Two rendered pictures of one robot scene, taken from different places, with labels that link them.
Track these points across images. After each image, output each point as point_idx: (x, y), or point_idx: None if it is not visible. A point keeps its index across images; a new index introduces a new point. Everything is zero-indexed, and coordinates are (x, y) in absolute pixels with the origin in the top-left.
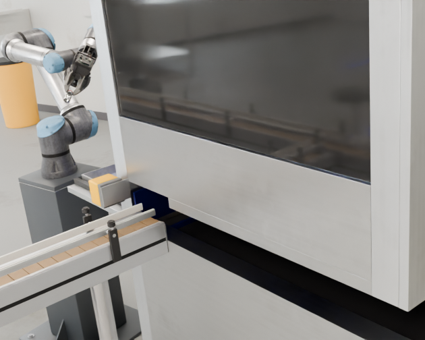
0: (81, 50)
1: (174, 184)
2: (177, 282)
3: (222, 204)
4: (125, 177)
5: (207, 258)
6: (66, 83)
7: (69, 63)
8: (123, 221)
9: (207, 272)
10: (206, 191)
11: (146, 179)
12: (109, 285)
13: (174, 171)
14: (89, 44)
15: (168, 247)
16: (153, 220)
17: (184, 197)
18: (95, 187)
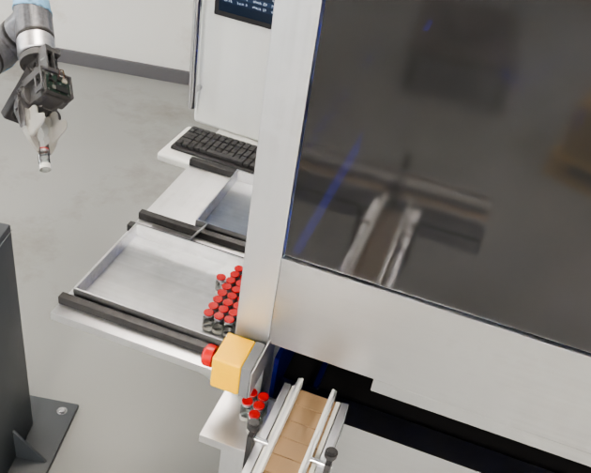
0: (30, 56)
1: (400, 367)
2: (344, 469)
3: (512, 407)
4: (263, 338)
5: (432, 452)
6: (34, 133)
7: None
8: (319, 431)
9: (428, 467)
10: (481, 388)
11: (322, 349)
12: (19, 388)
13: (409, 354)
14: (50, 48)
15: (342, 432)
16: (325, 402)
17: (418, 386)
18: (234, 370)
